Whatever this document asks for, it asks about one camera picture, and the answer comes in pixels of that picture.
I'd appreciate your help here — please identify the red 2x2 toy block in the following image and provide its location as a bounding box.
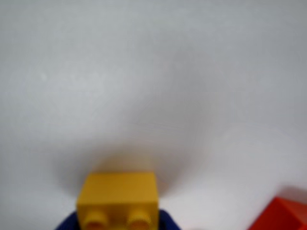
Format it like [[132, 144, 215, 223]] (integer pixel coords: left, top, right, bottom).
[[246, 195, 307, 230]]

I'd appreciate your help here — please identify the white table cover sheet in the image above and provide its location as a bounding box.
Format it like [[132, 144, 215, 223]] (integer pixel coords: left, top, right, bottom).
[[0, 0, 307, 230]]

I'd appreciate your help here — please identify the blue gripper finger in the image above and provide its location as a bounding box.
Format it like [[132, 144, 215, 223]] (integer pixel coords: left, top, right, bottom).
[[54, 210, 81, 230], [158, 207, 181, 230]]

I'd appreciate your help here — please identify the yellow 2x2 toy block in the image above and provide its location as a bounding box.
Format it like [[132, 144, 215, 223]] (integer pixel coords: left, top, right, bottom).
[[76, 172, 161, 230]]

